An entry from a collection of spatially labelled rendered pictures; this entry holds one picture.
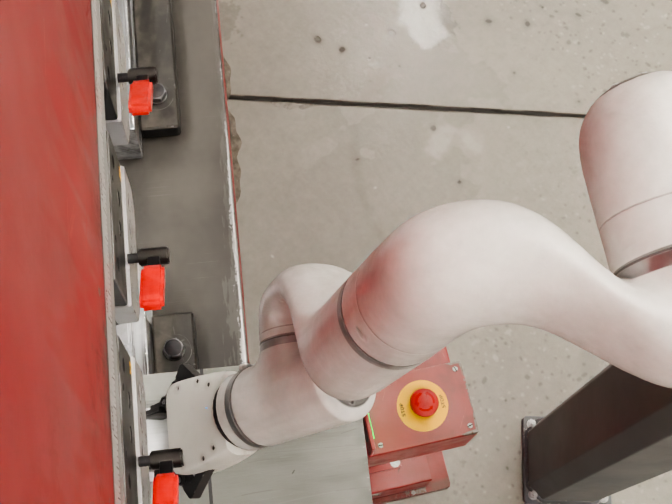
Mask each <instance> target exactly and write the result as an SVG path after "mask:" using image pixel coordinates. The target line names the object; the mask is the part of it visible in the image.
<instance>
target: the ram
mask: <svg viewBox="0 0 672 504"><path fill-rule="evenodd" d="M96 6H97V26H98V47H99V67H100V88H101V109H102V129H103V150H104V170H105V191H106V211H107V232H108V253H109V273H110V294H111V314H112V335H113V356H114V376H115V397H116V417H117V438H118V459H119V479H120V500H121V504H124V484H123V464H122V444H121V424H120V404H119V384H118V363H117V343H116V323H115V303H114V283H113V263H112V242H111V222H110V202H109V182H108V162H107V142H106V122H105V101H104V81H103V61H102V41H101V21H100V1H99V0H96ZM0 504H115V485H114V464H113V443H112V422H111V400H110V379H109V358H108V337H107V315H106V294H105V273H104V252H103V231H102V209H101V188H100V167H99V146H98V124H97V103H96V82H95V61H94V39H93V18H92V0H0Z"/></svg>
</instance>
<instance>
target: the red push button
mask: <svg viewBox="0 0 672 504"><path fill-rule="evenodd" d="M410 406H411V409H412V410H413V412H414V413H415V414H417V415H418V416H421V417H429V416H432V415H433V414H434V413H435V412H436V411H437V409H438V407H439V400H438V397H437V395H436V394H435V393H434V392H433V391H432V390H430V389H426V388H422V389H418V390H416V391H415V392H414V393H413V394H412V396H411V398H410Z"/></svg>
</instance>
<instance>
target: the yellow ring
mask: <svg viewBox="0 0 672 504"><path fill-rule="evenodd" d="M422 388H426V389H430V390H432V391H433V392H434V393H435V394H436V395H437V397H438V400H439V407H438V409H437V411H436V412H435V413H434V414H433V415H432V416H429V417H421V416H418V415H417V414H415V413H414V412H413V410H412V409H411V406H410V398H411V396H412V394H413V393H414V392H415V391H416V390H418V389H422ZM397 411H398V414H399V417H400V418H401V420H402V421H403V423H404V424H405V425H407V426H408V427H409V428H411V429H413V430H416V431H423V432H425V431H430V430H433V429H435V428H437V427H438V426H440V425H441V424H442V423H443V421H444V420H445V418H446V416H447V413H448V400H447V397H446V395H445V393H444V392H443V390H442V389H441V388H440V387H439V386H437V385H436V384H434V383H432V382H430V381H426V380H418V381H414V382H411V383H409V384H408V385H406V386H405V387H404V388H403V389H402V390H401V392H400V394H399V396H398V399H397Z"/></svg>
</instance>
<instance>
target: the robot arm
mask: <svg viewBox="0 0 672 504"><path fill-rule="evenodd" d="M612 86H613V87H612ZM612 86H611V88H610V89H608V90H607V91H606V92H604V93H603V94H602V95H601V96H600V97H599V98H598V99H597V100H596V101H595V102H594V103H593V105H592V106H591V107H590V109H589V110H588V112H587V114H586V116H585V118H584V120H583V122H582V125H581V129H580V134H579V155H580V161H581V166H582V172H583V176H584V179H585V183H586V187H587V191H588V195H589V198H590V202H591V206H592V209H593V213H594V217H595V220H596V224H597V227H598V231H599V234H600V238H601V241H602V245H603V249H604V252H605V256H606V259H607V263H608V266H609V270H610V271H609V270H607V269H606V268H605V267H604V266H602V265H601V264H600V263H599V262H598V261H596V260H595V259H594V258H593V257H592V256H591V255H590V254H589V253H588V252H587V251H585V250H584V249H583V248H582V247H581V246H580V245H579V244H578V243H577V242H576V241H574V240H573V239H572V238H571V237H570V236H569V235H568V234H567V233H565V232H564V231H563V230H562V229H561V228H559V227H558V226H556V225H555V224H554V223H552V222H551V221H549V220H548V219H547V218H545V217H543V216H541V215H540V214H538V213H536V212H534V211H532V210H530V209H527V208H525V207H523V206H520V205H517V204H514V203H510V202H506V201H500V200H486V199H479V200H465V201H457V202H452V203H447V204H443V205H440V206H436V207H433V208H430V209H428V210H425V211H423V212H421V213H419V214H417V215H415V216H413V217H411V218H410V219H408V220H406V221H405V222H403V223H402V224H401V225H399V226H398V227H397V228H396V229H395V230H393V231H392V232H391V233H390V234H389V235H388V236H387V237H386V238H385V239H384V240H383V241H382V242H381V243H380V244H379V245H378V246H377V247H376V248H375V249H374V251H373V252H372V253H371V254H370V255H369V256H368V257H367V258H366V259H365V260H364V261H363V262H362V263H361V264H360V266H359V267H358V268H357V269H356V270H355V271H354V272H353V273H351V272H349V271H347V270H345V269H343V268H340V267H337V266H333V265H327V264H318V263H308V264H300V265H296V266H292V267H289V268H288V269H286V270H284V271H282V272H281V273H280V274H278V275H277V276H276V277H275V278H274V279H273V280H272V281H271V283H270V284H269V285H268V286H267V288H266V289H265V291H264V292H263V294H262V296H261V299H260V303H259V317H258V321H259V343H260V352H259V357H258V360H257V362H256V364H255V365H254V366H252V364H249V363H244V364H241V365H239V371H237V372H235V371H223V372H215V373H210V374H205V375H201V374H200V373H199V372H198V371H197V370H196V369H195V368H194V367H193V366H192V365H189V364H181V365H180V366H179V369H178V371H177V374H176V377H175V378H176V380H175V381H173V382H172V383H171V386H170V387H169V389H168V392H167V395H166V397H165V396H163V397H162V398H161V399H160V402H159V403H156V404H153V405H151V406H150V410H147V411H146V420H164V419H167V426H168V441H169V449H174V448H181V449H182V450H183V458H184V465H183V466H182V467H180V468H174V469H173V472H174V473H175V475H178V478H179V486H182V487H183V490H184V492H185V493H186V495H187V496H188V498H190V499H199V498H200V497H201V495H202V494H203V492H204V490H205V488H206V486H207V484H208V482H209V480H210V478H211V476H212V474H213V473H215V472H218V471H221V470H223V469H226V468H228V467H231V466H233V465H235V464H237V463H239V462H241V461H243V460H244V459H246V458H247V457H249V456H250V455H252V454H253V453H255V452H256V451H257V450H260V449H263V448H266V447H270V446H273V445H277V444H280V443H284V442H287V441H290V440H294V439H297V438H301V437H304V436H307V435H311V434H314V433H318V432H321V431H324V430H328V429H331V428H335V427H338V426H341V425H345V424H348V423H352V422H355V421H358V420H360V419H362V418H363V417H365V416H366V415H367V414H368V413H369V411H370V410H371V408H372V406H373V404H374V401H375V397H376V393H377V392H379V391H381V390H382V389H384V388H385V387H387V386H388V385H390V384H391V383H393V382H394V381H396V380H397V379H399V378H400V377H402V376H403V375H405V374H406V373H408V372H409V371H411V370H412V369H414V368H415V367H417V366H418V365H420V364H421V363H423V362H424V361H426V360H427V359H429V358H430V357H431V356H433V355H434V354H436V353H437V352H439V351H440V350H441V349H443V348H444V347H446V346H447V345H448V344H450V343H451V342H453V341H454V340H456V339H457V338H459V337H460V336H462V335H463V334H465V333H467V332H469V331H471V330H474V329H477V328H481V327H486V326H492V325H502V324H516V325H525V326H530V327H534V328H538V329H541V330H544V331H547V332H549V333H552V334H554V335H556V336H558V337H560V338H562V339H564V340H566V341H568V342H570V343H572V344H574V345H576V346H578V347H580V348H582V349H584V350H585V351H587V352H589V353H591V354H593V355H595V356H597V357H599V358H600V359H602V360H604V361H606V362H608V363H610V364H612V365H614V366H616V367H617V368H619V369H621V370H623V371H625V372H628V373H630V374H632V375H634V376H636V377H639V378H641V379H643V380H645V381H648V382H651V383H654V384H656V385H660V386H663V387H667V388H672V71H655V72H642V73H639V74H638V75H636V76H633V77H630V78H628V79H626V80H624V81H622V82H620V83H615V84H613V85H612ZM193 474H195V476H194V475H193Z"/></svg>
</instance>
